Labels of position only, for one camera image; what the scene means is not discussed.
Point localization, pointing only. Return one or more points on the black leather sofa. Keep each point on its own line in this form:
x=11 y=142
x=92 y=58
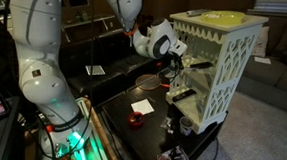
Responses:
x=94 y=86

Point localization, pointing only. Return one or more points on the red round bowl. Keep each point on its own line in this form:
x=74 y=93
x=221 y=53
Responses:
x=136 y=123

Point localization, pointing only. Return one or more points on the white lattice shelf unit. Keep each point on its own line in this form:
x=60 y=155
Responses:
x=235 y=51

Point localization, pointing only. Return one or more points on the grey remote control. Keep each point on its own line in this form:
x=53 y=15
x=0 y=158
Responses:
x=196 y=12

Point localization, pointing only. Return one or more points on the glass console table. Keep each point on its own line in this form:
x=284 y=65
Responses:
x=103 y=19

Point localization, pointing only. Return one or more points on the yellow-green plate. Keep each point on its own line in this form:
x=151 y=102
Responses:
x=223 y=18

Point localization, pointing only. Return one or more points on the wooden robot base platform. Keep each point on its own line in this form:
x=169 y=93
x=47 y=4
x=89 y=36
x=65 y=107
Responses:
x=98 y=126

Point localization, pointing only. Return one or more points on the black coffee table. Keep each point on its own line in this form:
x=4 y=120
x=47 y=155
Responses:
x=153 y=139

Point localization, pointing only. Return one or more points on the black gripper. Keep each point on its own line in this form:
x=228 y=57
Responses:
x=176 y=62

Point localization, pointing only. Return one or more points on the grey fabric sofa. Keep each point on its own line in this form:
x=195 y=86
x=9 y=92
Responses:
x=266 y=72

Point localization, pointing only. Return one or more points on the white paper sheet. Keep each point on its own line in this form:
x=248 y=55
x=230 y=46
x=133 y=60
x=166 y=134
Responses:
x=262 y=60

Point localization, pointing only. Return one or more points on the crumpled clear plastic wrapper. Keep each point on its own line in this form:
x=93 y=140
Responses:
x=167 y=123

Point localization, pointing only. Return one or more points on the long black remote control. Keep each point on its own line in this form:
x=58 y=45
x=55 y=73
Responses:
x=184 y=95

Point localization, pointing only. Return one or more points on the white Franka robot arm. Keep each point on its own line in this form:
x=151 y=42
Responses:
x=40 y=83

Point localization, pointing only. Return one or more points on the short black remote control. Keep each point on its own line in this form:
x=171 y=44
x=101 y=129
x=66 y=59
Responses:
x=203 y=65

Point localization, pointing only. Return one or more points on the white bottle orange cap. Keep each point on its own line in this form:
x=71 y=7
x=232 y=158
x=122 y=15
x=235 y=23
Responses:
x=49 y=129

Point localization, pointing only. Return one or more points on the light printed pillow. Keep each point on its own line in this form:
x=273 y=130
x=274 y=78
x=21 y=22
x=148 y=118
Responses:
x=261 y=42

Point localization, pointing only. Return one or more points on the red and white magazine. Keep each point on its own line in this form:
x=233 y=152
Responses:
x=173 y=158

